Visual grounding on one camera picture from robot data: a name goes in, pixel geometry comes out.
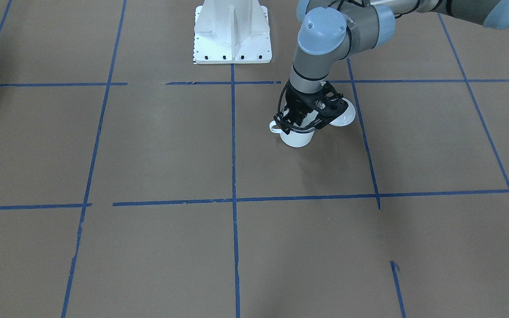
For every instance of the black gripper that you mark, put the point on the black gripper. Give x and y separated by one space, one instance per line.
298 105

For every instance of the clear plastic funnel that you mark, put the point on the clear plastic funnel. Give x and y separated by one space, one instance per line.
307 129

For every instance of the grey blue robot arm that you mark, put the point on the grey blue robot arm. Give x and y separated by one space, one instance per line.
333 30

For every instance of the white enamel mug blue rim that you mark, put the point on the white enamel mug blue rim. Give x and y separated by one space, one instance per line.
293 139

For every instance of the white mug lid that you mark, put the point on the white mug lid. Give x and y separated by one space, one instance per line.
347 117

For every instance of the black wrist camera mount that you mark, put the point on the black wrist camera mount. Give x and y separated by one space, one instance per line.
328 103

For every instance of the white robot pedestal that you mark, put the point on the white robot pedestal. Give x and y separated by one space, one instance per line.
231 31

